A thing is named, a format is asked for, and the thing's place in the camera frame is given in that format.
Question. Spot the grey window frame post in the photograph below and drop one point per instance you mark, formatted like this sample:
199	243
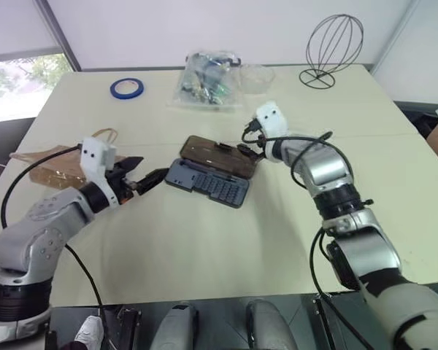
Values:
64	40

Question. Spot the grey rounded shape dark slot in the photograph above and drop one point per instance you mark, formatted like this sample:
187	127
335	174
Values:
177	326

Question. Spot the white sneaker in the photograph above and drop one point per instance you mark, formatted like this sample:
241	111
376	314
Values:
89	331

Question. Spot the black metal table bracket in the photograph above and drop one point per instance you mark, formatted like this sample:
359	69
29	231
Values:
129	324
319	304

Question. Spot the white roller blind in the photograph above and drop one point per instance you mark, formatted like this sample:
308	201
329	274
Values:
18	25

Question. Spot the blue tape roll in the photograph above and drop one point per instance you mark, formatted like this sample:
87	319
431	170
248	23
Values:
113	91

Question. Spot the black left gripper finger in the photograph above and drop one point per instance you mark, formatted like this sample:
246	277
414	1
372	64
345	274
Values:
152	179
133	163

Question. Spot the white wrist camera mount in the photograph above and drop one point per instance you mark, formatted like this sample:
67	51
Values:
93	156
273	120

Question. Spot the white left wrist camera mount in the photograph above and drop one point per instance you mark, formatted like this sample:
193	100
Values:
93	156

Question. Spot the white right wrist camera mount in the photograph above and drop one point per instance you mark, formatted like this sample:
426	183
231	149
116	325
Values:
273	120

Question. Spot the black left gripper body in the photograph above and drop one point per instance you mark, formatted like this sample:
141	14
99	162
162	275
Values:
120	182

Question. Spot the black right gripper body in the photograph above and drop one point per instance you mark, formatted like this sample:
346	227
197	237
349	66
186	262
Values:
254	127

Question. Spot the clear plastic bag of parts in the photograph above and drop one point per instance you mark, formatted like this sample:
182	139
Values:
204	87

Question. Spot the dark low furniture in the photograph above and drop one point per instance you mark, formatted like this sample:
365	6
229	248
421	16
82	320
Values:
409	109

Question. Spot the brown paper bag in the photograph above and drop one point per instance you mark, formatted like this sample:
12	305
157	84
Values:
54	160

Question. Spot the dark grey screwdriver bit case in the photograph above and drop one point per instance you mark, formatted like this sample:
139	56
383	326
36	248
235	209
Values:
208	182

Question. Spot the clear plastic cup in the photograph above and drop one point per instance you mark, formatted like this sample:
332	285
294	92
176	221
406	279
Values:
257	78

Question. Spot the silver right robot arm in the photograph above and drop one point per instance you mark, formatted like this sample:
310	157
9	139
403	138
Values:
328	167

